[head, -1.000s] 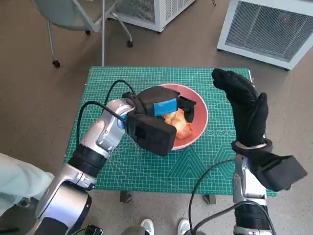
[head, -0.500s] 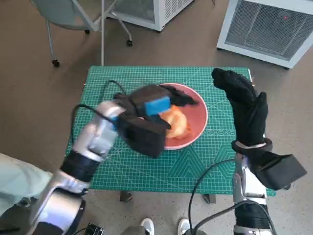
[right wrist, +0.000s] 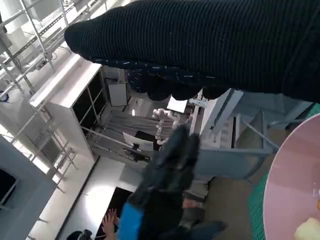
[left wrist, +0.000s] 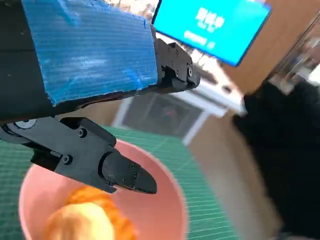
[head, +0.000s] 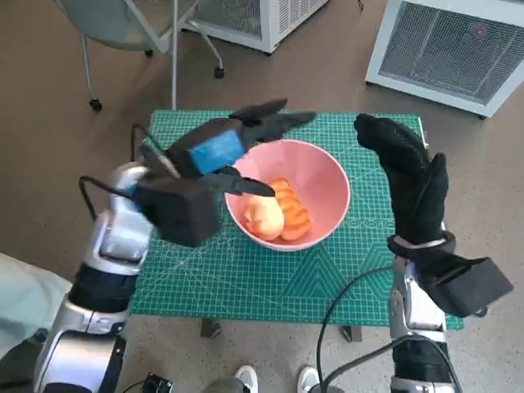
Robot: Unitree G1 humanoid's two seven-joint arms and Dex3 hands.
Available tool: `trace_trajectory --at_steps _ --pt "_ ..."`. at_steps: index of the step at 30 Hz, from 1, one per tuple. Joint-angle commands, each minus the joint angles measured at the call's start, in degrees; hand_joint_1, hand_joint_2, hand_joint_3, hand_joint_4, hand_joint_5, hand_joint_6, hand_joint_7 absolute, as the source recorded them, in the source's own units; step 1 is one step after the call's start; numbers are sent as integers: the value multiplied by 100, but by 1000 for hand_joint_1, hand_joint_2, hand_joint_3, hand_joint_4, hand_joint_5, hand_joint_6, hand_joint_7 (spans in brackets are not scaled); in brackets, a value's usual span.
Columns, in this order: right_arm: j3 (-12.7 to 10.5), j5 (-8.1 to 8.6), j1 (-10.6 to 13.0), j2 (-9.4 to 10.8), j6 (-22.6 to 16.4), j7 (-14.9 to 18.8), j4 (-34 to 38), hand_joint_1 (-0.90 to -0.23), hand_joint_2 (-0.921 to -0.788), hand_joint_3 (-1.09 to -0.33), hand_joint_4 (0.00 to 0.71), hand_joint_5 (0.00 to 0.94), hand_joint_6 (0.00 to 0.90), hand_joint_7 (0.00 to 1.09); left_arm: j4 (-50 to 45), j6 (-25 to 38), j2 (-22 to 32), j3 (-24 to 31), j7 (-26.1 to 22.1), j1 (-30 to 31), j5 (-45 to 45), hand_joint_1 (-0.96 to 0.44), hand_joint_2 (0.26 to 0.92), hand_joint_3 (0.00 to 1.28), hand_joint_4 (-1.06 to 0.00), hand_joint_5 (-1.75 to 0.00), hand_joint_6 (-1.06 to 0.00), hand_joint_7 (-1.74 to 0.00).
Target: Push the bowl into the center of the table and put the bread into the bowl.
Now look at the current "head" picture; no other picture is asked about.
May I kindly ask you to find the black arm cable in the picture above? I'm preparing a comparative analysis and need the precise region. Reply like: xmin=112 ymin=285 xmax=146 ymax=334
xmin=79 ymin=124 xmax=181 ymax=222
xmin=318 ymin=265 xmax=394 ymax=393
xmin=323 ymin=335 xmax=396 ymax=388

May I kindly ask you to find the white cabinet with mesh front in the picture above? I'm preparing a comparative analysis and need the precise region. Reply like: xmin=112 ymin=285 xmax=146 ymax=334
xmin=364 ymin=0 xmax=524 ymax=120

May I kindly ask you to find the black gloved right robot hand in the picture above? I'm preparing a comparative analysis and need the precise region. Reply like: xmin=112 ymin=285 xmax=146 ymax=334
xmin=353 ymin=113 xmax=448 ymax=242

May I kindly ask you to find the long toy bread roll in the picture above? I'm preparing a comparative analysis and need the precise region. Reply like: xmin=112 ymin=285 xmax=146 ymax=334
xmin=269 ymin=177 xmax=312 ymax=242

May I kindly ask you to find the person's grey leg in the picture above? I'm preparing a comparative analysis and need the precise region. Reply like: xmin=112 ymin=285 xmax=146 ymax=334
xmin=204 ymin=376 xmax=246 ymax=393

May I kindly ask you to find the bare left robot hand, blue tape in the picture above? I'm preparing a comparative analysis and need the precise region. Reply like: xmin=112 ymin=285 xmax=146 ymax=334
xmin=165 ymin=97 xmax=318 ymax=197

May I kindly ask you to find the grey office chair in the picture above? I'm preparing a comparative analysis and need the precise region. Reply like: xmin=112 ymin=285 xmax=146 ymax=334
xmin=55 ymin=0 xmax=225 ymax=112

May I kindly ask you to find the white metal pole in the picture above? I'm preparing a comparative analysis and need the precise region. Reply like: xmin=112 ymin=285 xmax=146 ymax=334
xmin=170 ymin=0 xmax=179 ymax=111

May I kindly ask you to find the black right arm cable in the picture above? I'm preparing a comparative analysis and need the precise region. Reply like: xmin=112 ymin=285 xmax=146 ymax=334
xmin=323 ymin=335 xmax=396 ymax=388
xmin=318 ymin=265 xmax=394 ymax=393

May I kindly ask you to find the person's white shoe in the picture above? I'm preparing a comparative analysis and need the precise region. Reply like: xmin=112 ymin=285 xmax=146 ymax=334
xmin=235 ymin=366 xmax=259 ymax=393
xmin=297 ymin=367 xmax=323 ymax=393

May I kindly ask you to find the green cutting mat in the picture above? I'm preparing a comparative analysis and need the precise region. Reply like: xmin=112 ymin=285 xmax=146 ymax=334
xmin=129 ymin=109 xmax=466 ymax=331

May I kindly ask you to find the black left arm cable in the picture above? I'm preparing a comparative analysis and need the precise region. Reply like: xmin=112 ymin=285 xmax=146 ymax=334
xmin=79 ymin=124 xmax=181 ymax=222

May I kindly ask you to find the small black device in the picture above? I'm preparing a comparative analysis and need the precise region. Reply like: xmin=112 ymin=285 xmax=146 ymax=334
xmin=142 ymin=373 xmax=174 ymax=393

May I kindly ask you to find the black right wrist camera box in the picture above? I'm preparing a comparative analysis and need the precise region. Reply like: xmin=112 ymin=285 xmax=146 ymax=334
xmin=417 ymin=256 xmax=515 ymax=318

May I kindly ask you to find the round toy bread bun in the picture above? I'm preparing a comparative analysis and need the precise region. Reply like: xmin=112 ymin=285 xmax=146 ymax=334
xmin=242 ymin=199 xmax=285 ymax=242

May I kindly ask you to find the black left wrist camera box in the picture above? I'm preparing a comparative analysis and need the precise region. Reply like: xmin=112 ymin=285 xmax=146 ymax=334
xmin=133 ymin=175 xmax=222 ymax=248

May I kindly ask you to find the white cabinet with glass side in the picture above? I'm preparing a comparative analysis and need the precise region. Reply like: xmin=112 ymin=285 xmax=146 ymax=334
xmin=182 ymin=0 xmax=331 ymax=54

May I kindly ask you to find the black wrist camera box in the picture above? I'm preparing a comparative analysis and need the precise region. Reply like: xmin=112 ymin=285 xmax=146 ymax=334
xmin=133 ymin=175 xmax=222 ymax=248
xmin=417 ymin=256 xmax=515 ymax=318

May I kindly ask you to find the pink bowl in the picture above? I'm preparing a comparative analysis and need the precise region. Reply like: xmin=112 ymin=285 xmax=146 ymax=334
xmin=224 ymin=139 xmax=352 ymax=251

